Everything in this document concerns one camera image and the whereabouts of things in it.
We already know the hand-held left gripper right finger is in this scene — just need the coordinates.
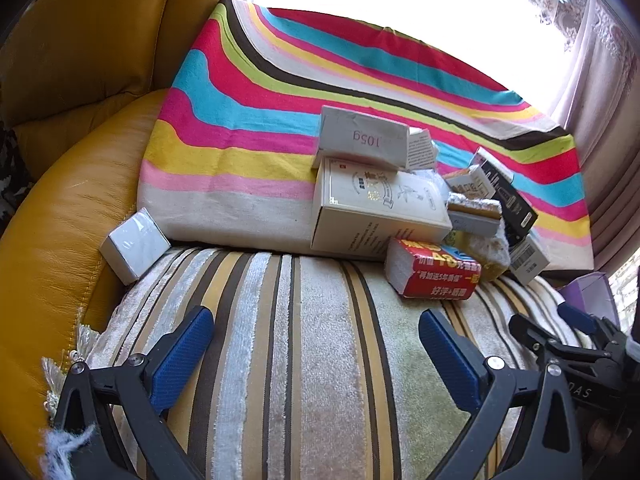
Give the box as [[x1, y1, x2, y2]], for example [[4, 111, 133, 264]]
[[419, 308, 583, 480]]

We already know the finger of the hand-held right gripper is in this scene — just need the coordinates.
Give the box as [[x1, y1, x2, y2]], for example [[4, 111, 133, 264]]
[[557, 301, 625, 347], [509, 314, 608, 376]]

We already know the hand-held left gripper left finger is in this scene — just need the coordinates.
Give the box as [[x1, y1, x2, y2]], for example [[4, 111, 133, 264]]
[[52, 305, 216, 480]]

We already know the purple cardboard box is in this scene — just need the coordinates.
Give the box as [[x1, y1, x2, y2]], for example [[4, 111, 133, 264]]
[[557, 271, 621, 331]]

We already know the white barcode box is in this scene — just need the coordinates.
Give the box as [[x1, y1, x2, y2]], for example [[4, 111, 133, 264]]
[[509, 232, 551, 286]]

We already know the red printed box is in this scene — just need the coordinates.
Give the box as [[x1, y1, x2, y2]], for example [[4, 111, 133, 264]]
[[384, 236, 482, 301]]

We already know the small plain white box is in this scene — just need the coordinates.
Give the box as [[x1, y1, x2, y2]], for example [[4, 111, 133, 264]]
[[99, 208, 172, 285]]

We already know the black box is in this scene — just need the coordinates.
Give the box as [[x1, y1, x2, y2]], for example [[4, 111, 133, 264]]
[[480, 152, 539, 242]]

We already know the long yellow and white box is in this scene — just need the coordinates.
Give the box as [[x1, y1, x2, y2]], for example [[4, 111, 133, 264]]
[[447, 194, 502, 236]]

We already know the large cream box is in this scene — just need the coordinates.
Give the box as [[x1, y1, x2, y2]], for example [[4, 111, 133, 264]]
[[309, 156, 453, 262]]

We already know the white box with text flap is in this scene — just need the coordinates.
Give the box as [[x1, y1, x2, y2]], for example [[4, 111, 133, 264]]
[[406, 127, 435, 171]]

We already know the white box with red digits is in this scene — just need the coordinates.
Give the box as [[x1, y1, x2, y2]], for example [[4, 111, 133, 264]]
[[311, 105, 412, 170]]

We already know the striped velvet seat cushion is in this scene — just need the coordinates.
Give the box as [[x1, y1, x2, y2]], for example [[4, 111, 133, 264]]
[[42, 245, 621, 480]]

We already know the beige pleated curtain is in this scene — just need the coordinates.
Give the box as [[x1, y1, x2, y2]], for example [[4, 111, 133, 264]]
[[550, 0, 640, 271]]

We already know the dark patterned cloth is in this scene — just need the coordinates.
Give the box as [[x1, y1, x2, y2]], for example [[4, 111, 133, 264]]
[[0, 125, 32, 221]]

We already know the rainbow striped cushion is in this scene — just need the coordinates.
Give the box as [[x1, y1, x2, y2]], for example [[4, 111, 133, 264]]
[[137, 0, 596, 273]]

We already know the yellow leather sofa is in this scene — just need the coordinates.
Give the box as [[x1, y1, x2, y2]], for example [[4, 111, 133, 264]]
[[0, 0, 251, 461]]

